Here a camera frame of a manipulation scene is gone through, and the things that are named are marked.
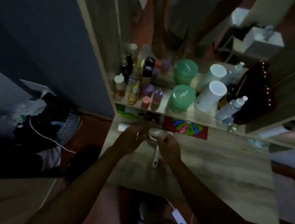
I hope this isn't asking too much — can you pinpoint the person's left hand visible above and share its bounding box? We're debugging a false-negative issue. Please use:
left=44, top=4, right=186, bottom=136
left=110, top=123, right=148, bottom=158

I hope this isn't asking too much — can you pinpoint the person's right hand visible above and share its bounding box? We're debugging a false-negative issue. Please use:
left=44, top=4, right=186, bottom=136
left=154, top=133, right=187, bottom=169

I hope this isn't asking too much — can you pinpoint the person's left forearm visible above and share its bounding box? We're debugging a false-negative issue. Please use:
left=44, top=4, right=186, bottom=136
left=24, top=140, right=132, bottom=224

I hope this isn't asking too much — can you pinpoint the person's right forearm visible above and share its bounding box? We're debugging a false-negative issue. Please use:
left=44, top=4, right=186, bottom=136
left=159, top=160, right=295, bottom=224

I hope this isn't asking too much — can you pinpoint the red tray of colourful clips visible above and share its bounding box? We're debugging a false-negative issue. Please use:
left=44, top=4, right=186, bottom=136
left=162, top=116, right=210, bottom=140

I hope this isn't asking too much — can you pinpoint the pink capped small bottle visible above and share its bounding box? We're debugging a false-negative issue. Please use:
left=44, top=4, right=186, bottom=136
left=140, top=96, right=151, bottom=109

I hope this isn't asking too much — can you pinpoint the purple capped small bottle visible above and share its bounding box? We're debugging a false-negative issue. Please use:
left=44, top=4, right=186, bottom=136
left=150, top=88, right=164, bottom=111
left=142, top=84, right=154, bottom=98

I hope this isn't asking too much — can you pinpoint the golden glass bottle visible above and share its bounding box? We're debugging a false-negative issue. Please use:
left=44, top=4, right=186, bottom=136
left=127, top=80, right=141, bottom=106

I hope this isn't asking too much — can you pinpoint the green translucent round jar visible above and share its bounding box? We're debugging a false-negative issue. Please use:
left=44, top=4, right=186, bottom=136
left=167, top=83, right=197, bottom=114

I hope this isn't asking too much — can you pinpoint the wooden dressing table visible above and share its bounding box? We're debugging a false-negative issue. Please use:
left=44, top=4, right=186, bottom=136
left=50, top=0, right=295, bottom=224

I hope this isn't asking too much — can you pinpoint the white capped perfume bottle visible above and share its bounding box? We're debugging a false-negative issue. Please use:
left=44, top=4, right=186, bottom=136
left=112, top=73, right=127, bottom=97

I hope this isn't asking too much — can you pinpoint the black rectangular cosmetic bottle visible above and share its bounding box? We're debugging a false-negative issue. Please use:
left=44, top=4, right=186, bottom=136
left=141, top=56, right=156, bottom=87

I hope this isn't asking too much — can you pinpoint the white cylindrical container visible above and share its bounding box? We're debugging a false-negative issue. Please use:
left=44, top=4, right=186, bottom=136
left=193, top=79, right=228, bottom=114

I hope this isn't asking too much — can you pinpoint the slim black bottle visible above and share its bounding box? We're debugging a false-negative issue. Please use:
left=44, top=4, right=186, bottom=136
left=119, top=55, right=134, bottom=85

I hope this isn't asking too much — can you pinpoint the dark amber dropper bottle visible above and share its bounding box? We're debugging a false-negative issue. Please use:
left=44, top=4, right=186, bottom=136
left=217, top=83, right=240, bottom=112

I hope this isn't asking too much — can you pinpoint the white spray bottle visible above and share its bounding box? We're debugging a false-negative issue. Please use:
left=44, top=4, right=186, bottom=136
left=215, top=93, right=249, bottom=123

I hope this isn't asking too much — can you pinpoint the light blue cloth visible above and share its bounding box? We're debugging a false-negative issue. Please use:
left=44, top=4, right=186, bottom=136
left=247, top=138, right=270, bottom=150

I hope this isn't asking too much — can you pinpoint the pile of clothes and bags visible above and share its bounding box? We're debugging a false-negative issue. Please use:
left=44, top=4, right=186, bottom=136
left=9, top=79, right=86, bottom=175

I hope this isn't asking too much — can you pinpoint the dressing table mirror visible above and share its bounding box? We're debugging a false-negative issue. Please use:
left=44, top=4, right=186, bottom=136
left=106, top=0, right=295, bottom=100

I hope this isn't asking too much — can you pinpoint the long white tube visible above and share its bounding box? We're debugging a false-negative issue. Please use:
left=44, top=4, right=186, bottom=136
left=259, top=123, right=291, bottom=141

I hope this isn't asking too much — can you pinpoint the white charger with cable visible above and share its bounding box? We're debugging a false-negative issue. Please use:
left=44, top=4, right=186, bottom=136
left=163, top=198, right=203, bottom=224

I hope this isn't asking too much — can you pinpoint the white cable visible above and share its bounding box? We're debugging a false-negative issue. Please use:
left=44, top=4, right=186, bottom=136
left=26, top=116, right=79, bottom=154

